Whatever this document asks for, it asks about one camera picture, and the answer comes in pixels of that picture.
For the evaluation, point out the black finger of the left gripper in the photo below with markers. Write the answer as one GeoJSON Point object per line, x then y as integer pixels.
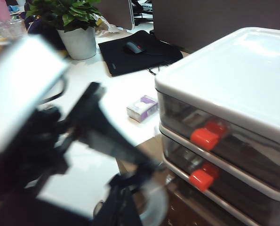
{"type": "Point", "coordinates": [149, 168]}

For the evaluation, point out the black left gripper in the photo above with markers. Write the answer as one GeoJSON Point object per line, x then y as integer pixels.
{"type": "Point", "coordinates": [48, 141]}

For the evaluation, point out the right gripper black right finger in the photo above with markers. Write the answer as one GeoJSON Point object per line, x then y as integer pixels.
{"type": "Point", "coordinates": [131, 207]}

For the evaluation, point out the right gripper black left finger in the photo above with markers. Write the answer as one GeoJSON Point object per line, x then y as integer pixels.
{"type": "Point", "coordinates": [109, 207]}

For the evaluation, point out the transparent tape roll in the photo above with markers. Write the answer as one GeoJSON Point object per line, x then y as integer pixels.
{"type": "Point", "coordinates": [158, 202]}

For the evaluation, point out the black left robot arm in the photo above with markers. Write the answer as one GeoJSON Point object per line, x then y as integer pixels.
{"type": "Point", "coordinates": [12, 212]}

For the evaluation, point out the black mouse pad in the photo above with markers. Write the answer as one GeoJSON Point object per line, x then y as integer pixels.
{"type": "Point", "coordinates": [130, 61]}

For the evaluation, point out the white plant pot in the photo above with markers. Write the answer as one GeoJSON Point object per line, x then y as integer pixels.
{"type": "Point", "coordinates": [78, 44]}

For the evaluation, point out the white purple tissue pack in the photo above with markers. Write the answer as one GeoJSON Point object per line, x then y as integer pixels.
{"type": "Point", "coordinates": [142, 107]}

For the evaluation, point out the black computer mouse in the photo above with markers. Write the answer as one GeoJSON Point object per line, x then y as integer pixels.
{"type": "Point", "coordinates": [132, 48]}

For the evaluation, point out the crinkled clear plastic bag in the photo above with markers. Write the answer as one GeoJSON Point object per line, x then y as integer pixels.
{"type": "Point", "coordinates": [106, 27]}

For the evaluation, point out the green leafy plant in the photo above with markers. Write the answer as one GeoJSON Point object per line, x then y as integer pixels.
{"type": "Point", "coordinates": [76, 14]}

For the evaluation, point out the dark purple bag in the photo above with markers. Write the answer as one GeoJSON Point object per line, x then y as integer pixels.
{"type": "Point", "coordinates": [41, 35]}

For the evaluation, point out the grey desk partition panel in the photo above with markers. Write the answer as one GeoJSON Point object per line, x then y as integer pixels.
{"type": "Point", "coordinates": [212, 23]}
{"type": "Point", "coordinates": [116, 11]}

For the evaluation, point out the clear plastic container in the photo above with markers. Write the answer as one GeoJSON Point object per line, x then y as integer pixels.
{"type": "Point", "coordinates": [8, 30]}

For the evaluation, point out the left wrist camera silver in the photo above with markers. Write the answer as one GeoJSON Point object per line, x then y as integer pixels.
{"type": "Point", "coordinates": [24, 82]}

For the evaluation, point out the white plastic drawer cabinet frame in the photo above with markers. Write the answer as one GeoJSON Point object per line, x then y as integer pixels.
{"type": "Point", "coordinates": [224, 77]}

